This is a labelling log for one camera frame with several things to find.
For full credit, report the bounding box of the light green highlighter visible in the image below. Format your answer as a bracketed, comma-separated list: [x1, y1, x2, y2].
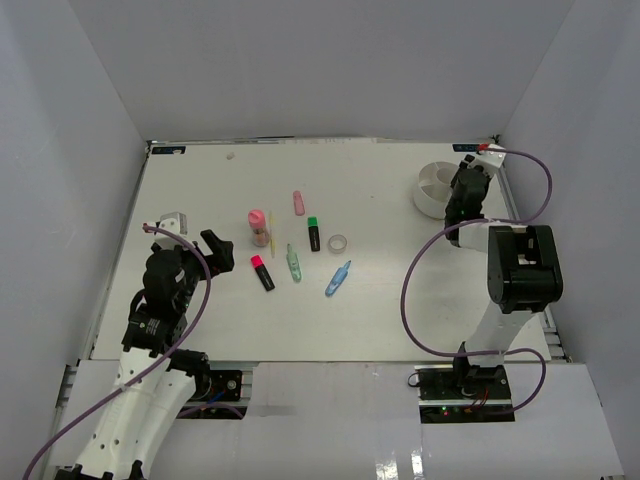
[286, 244, 302, 283]

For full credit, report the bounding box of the blue highlighter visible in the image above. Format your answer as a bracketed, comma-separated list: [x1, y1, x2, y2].
[325, 261, 351, 297]

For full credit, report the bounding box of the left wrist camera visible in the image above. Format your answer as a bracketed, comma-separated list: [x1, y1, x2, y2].
[143, 212, 188, 250]

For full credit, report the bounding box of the yellow thin pen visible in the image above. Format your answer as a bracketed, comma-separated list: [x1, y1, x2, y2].
[268, 211, 276, 259]

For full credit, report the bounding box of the pink-capped black highlighter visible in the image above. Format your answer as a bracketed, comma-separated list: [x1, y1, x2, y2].
[250, 255, 275, 292]

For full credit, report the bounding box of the pink highlighter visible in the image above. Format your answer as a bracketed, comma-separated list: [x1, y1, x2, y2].
[292, 190, 305, 216]

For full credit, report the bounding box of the pink-lidded small jar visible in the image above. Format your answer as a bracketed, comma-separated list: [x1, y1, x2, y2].
[248, 209, 270, 247]

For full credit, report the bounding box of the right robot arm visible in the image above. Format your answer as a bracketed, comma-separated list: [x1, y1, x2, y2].
[445, 167, 564, 399]

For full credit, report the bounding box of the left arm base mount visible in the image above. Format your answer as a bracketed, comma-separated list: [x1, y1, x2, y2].
[178, 370, 249, 420]

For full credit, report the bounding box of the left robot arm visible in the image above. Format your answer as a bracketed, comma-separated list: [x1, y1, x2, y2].
[55, 222, 235, 479]

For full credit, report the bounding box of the white round divided container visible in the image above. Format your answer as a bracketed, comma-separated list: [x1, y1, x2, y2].
[412, 162, 458, 220]

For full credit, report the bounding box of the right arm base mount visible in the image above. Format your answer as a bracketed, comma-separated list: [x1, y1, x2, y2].
[407, 365, 515, 425]

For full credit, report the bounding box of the clear tape roll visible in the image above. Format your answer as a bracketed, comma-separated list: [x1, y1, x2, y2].
[327, 234, 348, 254]

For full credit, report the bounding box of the green-capped black highlighter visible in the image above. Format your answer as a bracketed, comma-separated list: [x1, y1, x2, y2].
[307, 216, 321, 252]

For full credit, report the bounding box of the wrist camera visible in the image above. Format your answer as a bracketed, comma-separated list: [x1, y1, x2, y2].
[143, 212, 188, 250]
[453, 143, 506, 179]

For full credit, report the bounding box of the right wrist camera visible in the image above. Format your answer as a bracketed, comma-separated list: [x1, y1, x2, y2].
[453, 143, 506, 179]

